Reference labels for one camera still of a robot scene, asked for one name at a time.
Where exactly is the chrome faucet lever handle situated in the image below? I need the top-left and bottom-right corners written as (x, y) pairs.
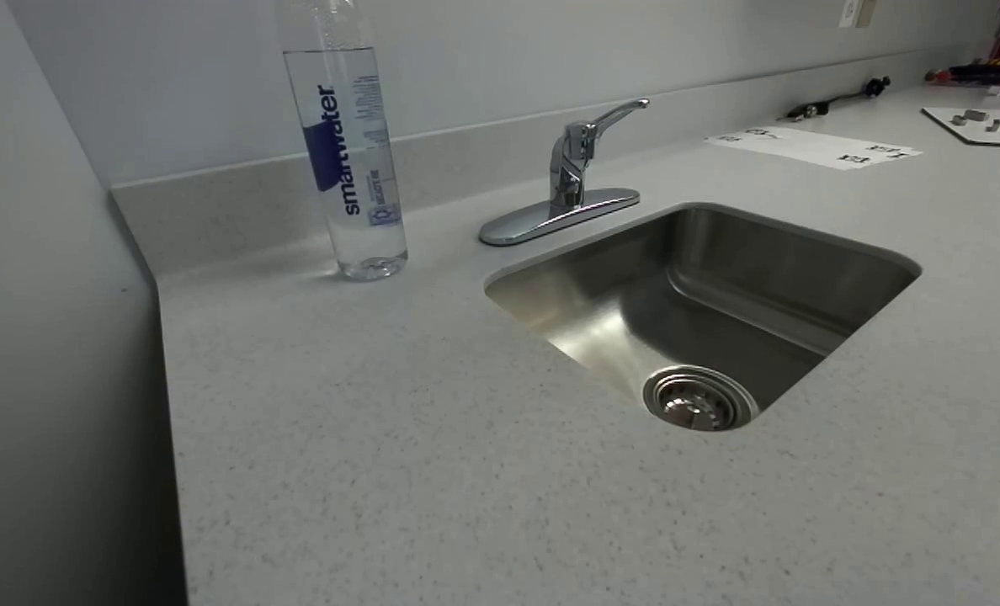
top-left (568, 93), bottom-right (654, 149)

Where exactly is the stainless steel sink basin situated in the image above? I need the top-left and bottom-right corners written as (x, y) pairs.
top-left (481, 199), bottom-right (927, 436)

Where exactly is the clear plastic water bottle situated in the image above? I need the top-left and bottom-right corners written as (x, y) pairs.
top-left (275, 0), bottom-right (410, 282)

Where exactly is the metal sink drain strainer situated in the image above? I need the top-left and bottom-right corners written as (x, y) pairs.
top-left (640, 361), bottom-right (761, 436)

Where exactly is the white printed paper sheet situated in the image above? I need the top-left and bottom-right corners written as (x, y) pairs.
top-left (708, 122), bottom-right (927, 175)

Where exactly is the black tool on counter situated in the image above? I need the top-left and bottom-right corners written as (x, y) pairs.
top-left (782, 73), bottom-right (897, 126)

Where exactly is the dark-edged board with parts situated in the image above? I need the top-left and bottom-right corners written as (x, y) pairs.
top-left (918, 97), bottom-right (1000, 152)

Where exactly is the chrome faucet base plate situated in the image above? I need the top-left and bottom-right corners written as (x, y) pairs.
top-left (476, 185), bottom-right (644, 249)

